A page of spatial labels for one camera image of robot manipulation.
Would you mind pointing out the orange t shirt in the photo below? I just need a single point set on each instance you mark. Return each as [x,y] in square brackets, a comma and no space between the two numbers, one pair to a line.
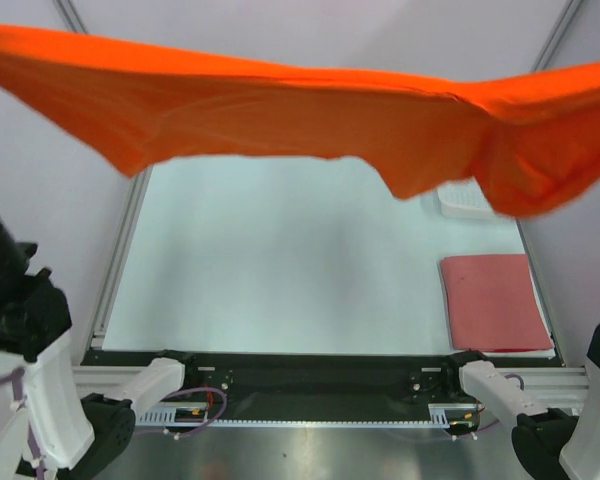
[531,142]

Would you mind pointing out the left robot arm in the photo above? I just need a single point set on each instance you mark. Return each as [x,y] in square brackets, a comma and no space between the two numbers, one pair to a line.
[54,433]

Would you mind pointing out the white plastic basket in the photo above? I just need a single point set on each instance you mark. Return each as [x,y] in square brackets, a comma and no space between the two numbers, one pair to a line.
[464,201]

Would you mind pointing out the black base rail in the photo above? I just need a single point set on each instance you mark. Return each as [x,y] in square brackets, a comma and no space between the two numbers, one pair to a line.
[301,382]

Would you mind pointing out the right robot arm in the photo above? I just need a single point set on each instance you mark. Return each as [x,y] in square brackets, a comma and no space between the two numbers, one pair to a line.
[548,442]

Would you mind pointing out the aluminium frame bar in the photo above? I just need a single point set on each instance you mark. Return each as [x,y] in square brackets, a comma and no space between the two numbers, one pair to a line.
[547,383]

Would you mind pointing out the folded pink t shirt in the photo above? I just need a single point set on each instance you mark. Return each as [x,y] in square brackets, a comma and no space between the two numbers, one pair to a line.
[492,305]

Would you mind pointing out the white cable duct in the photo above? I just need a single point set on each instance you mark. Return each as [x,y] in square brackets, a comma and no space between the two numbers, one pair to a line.
[182,416]

